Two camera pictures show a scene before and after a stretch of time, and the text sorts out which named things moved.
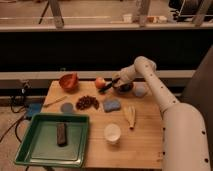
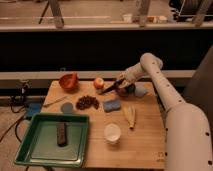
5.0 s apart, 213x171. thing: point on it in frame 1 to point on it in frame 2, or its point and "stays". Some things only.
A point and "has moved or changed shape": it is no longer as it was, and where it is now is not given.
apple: (100, 82) stays
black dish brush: (108, 85) has moved or changed shape
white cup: (112, 133) stays
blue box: (34, 108) stays
